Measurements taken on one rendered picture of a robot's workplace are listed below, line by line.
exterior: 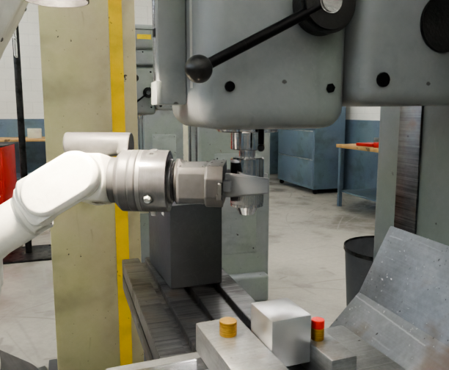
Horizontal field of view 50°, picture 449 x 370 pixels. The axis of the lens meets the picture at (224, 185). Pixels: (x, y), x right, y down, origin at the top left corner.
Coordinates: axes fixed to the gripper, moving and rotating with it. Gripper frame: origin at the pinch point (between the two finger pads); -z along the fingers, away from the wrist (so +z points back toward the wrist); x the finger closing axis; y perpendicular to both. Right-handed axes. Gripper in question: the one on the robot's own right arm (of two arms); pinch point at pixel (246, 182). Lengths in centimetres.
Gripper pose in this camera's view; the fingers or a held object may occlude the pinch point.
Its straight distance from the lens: 68.8
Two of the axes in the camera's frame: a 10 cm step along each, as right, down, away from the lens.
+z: -10.0, -0.2, 0.5
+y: -0.1, 9.9, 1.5
